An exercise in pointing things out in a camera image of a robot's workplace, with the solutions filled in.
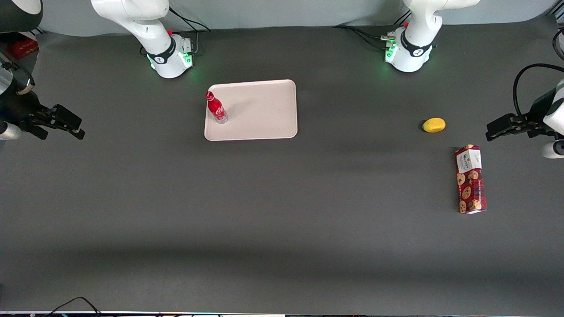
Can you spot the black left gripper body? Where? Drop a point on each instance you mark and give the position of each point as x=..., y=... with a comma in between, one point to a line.
x=536, y=114

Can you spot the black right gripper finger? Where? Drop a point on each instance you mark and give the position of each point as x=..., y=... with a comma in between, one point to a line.
x=79, y=134
x=66, y=116

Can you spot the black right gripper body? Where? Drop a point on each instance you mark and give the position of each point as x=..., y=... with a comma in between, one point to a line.
x=16, y=107

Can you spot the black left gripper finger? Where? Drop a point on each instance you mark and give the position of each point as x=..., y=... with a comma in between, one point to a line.
x=502, y=130
x=509, y=119

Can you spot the red coke bottle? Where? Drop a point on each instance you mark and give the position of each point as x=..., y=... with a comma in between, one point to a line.
x=217, y=108

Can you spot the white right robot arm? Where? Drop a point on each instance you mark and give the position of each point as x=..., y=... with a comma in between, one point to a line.
x=163, y=48

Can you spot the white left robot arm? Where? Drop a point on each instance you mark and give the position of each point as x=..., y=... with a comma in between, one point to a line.
x=414, y=48

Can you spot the beige plastic tray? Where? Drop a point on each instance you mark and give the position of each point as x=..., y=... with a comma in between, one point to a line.
x=264, y=110

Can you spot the red box behind table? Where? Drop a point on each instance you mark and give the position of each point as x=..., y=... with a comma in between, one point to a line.
x=22, y=47

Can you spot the red cookie box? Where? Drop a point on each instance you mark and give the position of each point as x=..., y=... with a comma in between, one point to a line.
x=470, y=185

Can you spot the yellow lemon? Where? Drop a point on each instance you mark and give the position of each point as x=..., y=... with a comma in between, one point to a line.
x=434, y=125

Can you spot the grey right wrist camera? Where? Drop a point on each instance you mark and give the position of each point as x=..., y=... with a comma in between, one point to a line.
x=9, y=131

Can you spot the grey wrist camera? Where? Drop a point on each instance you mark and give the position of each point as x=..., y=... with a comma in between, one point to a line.
x=9, y=131
x=551, y=150

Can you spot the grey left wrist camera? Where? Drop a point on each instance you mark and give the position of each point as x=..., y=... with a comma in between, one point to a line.
x=551, y=150

